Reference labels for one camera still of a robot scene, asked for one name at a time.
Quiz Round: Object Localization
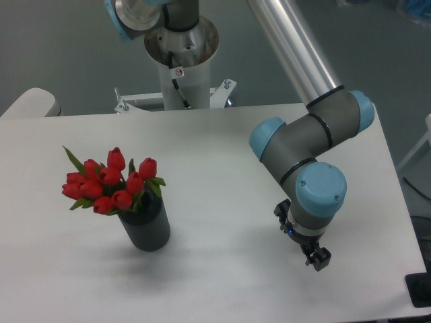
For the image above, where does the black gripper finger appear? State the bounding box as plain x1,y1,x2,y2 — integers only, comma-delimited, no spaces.
303,245,331,271
273,199,291,230

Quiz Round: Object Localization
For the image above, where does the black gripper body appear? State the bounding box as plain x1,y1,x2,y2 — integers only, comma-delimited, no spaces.
284,224,323,254

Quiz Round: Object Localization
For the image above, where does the red tulip bouquet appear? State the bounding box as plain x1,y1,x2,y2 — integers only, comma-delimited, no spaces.
62,147,166,223

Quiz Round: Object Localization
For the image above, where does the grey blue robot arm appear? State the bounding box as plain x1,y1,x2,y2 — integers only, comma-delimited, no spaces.
104,1,374,270

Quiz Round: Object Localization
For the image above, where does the dark grey ribbed vase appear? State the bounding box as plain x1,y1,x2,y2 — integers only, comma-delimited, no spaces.
118,188,170,252

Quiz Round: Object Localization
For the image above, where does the black device at table edge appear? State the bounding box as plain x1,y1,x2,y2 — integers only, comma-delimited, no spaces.
405,273,430,308

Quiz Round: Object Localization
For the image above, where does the blue object in plastic bag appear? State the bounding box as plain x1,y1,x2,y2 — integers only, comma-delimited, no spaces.
396,0,430,26

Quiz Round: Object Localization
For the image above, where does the white chair armrest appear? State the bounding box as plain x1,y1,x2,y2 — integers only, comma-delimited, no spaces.
1,87,61,120

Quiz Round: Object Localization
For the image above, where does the black cable on floor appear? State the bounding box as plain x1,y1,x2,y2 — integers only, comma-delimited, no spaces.
403,176,431,201

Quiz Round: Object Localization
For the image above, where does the white frame at right edge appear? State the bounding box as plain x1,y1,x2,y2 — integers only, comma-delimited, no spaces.
396,114,430,173

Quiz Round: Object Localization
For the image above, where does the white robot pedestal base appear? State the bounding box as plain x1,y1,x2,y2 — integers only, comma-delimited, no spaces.
114,16,237,113

